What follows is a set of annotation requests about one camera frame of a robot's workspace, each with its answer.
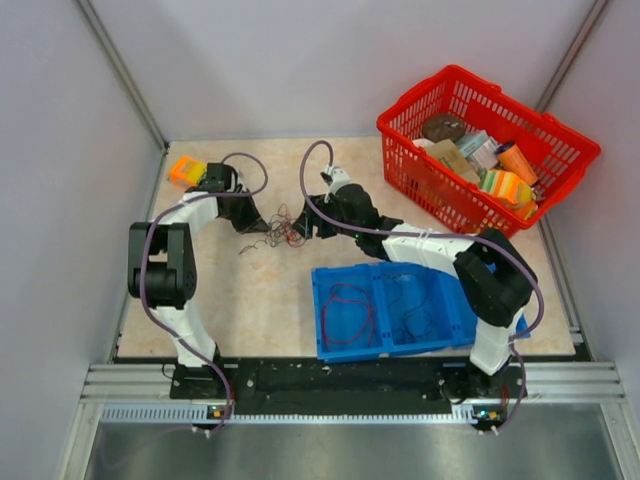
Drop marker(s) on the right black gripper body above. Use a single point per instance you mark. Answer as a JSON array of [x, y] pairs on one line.
[[326, 228]]

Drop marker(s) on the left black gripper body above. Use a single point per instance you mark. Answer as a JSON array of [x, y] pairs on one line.
[[241, 212]]

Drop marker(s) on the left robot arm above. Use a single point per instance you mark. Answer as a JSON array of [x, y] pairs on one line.
[[162, 271]]

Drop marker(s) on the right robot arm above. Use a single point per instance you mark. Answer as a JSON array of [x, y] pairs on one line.
[[495, 279]]

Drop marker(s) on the orange striped sponge block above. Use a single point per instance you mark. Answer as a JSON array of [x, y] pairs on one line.
[[187, 172]]

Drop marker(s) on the blue three-compartment plastic tray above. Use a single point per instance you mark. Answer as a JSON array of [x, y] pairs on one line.
[[367, 311]]

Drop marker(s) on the red plastic shopping basket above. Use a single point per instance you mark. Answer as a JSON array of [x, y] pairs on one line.
[[559, 155]]

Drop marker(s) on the brown cardboard box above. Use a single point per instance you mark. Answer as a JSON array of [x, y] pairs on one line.
[[448, 154]]

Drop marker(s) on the brown round lid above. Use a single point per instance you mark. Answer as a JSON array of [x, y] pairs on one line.
[[443, 126]]

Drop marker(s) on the pale blue packet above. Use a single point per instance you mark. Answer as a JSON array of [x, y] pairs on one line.
[[479, 149]]

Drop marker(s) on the striped colourful sponge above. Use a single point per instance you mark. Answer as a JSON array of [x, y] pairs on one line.
[[510, 191]]

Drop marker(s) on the orange cylindrical can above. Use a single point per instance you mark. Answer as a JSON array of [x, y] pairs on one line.
[[513, 160]]

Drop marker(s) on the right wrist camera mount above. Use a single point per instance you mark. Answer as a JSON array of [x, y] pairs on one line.
[[335, 178]]

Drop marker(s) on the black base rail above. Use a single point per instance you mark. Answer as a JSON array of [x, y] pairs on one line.
[[307, 386]]

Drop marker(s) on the left aluminium corner post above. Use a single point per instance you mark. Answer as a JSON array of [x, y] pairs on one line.
[[91, 16]]

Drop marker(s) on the aluminium corner post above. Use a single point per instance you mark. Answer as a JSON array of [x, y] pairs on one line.
[[91, 16], [588, 26]]

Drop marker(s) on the right aluminium corner post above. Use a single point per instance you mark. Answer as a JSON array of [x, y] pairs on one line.
[[588, 26]]

